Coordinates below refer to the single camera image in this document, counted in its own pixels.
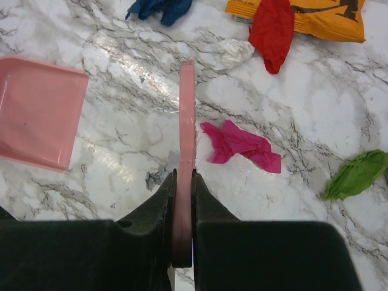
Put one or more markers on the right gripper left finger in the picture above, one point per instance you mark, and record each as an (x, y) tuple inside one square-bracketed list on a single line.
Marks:
[(132, 253)]

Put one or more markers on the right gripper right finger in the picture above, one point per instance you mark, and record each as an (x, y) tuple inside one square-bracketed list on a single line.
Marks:
[(230, 254)]

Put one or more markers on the grey paper scrap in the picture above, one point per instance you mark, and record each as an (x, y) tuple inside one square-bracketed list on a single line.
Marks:
[(157, 177)]

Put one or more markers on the magenta paper scrap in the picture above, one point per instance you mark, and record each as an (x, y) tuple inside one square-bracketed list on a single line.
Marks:
[(230, 140)]

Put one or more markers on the pink hand brush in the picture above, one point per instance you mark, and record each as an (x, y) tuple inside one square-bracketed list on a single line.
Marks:
[(182, 213)]

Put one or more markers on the green paper scrap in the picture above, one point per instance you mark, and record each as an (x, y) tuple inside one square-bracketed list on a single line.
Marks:
[(357, 175)]

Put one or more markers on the pink dustpan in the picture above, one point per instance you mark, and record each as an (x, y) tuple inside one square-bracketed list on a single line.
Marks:
[(40, 110)]

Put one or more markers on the white paper scrap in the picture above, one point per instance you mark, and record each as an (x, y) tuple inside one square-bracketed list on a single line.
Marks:
[(232, 53)]

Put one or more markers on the red paper scrap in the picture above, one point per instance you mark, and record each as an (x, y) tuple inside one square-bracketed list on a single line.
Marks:
[(272, 32)]

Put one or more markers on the blue paper scrap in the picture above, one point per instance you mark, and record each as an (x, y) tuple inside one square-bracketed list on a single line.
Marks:
[(171, 10)]

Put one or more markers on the orange chips bag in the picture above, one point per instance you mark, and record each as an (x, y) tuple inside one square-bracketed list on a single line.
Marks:
[(330, 20)]

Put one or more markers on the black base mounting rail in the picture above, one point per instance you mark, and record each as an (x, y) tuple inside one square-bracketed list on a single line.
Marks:
[(5, 215)]

